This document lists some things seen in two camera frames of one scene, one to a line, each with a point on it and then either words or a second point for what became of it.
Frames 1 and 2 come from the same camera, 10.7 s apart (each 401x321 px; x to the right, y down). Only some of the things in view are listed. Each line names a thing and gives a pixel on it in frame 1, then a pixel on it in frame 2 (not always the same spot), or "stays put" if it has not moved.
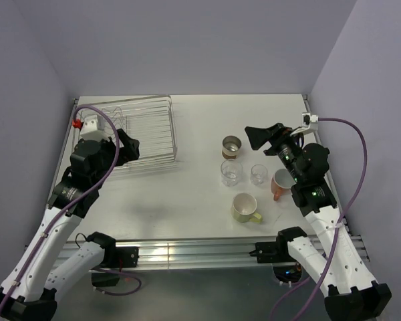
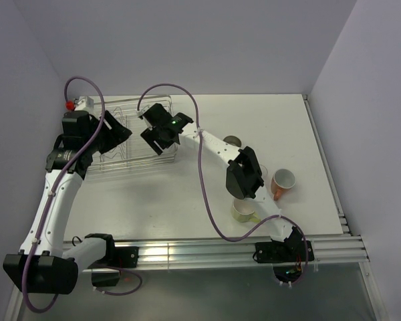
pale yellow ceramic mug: x=243 y=208 stays put
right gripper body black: x=285 y=146 to x=151 y=135
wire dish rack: x=149 y=120 stays put
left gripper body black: x=125 y=154 to x=94 y=124
